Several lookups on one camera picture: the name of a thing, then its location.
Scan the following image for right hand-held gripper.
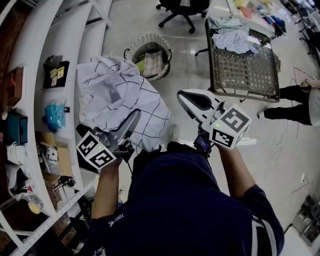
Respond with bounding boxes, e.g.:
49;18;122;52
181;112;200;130
176;88;257;159

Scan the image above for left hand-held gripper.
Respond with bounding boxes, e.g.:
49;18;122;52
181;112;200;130
76;109;141;174

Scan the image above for white checked clothes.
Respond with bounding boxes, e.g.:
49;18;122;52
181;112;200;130
75;55;172;153

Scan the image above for grey plaid clothes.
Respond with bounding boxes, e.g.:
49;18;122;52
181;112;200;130
143;49;165;78

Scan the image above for pale blue patterned clothes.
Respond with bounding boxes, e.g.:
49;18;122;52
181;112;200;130
211;27;260;55

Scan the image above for wicker laundry basket white liner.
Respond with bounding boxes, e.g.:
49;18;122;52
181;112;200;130
123;33;173;82

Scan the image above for light blue garment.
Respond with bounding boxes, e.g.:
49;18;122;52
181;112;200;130
208;16;250;35

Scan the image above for pile of colourful clothes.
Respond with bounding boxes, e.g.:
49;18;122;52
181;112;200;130
233;0;287;32

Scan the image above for person's right forearm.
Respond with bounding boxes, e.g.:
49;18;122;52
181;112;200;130
215;143;259;199

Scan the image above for person's left forearm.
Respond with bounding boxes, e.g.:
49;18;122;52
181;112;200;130
91;158;124;222

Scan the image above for person's white shoe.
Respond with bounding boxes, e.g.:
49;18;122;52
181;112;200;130
168;124;182;145

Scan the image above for person's black trousers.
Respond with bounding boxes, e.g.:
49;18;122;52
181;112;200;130
131;141;213;181

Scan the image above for cardboard box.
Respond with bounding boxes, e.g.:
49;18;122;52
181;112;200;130
35;131;74;177

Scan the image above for teal packet in plastic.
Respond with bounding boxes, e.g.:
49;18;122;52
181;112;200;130
43;101;68;133

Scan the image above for white device in plastic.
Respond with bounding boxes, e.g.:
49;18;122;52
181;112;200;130
39;143;60;173

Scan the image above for black flat box yellow tags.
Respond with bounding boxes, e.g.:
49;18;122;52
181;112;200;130
42;59;71;90

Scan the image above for black hand tool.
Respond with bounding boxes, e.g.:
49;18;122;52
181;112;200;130
53;174;76;192

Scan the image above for black mesh office chair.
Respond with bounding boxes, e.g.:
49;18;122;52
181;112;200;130
155;0;211;35

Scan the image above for dark grey pouch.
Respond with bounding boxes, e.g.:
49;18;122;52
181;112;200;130
43;54;63;71

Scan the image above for person's navy shirt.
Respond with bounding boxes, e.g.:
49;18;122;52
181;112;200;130
83;149;286;256

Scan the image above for white metal shelving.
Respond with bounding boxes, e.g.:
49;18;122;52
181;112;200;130
0;0;113;256

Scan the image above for teal box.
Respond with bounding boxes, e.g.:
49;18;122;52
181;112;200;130
6;112;29;146

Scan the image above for brown wooden box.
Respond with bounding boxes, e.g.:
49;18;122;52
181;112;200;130
2;66;28;112

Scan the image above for yellow sponge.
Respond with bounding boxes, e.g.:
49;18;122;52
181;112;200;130
26;201;43;215

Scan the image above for white plastic bag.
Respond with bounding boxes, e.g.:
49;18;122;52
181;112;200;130
4;162;35;201

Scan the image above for grey electronic equipment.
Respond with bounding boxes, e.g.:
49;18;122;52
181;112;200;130
291;194;320;247

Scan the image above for white cable coil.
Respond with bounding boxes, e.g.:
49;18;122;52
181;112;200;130
5;141;28;165

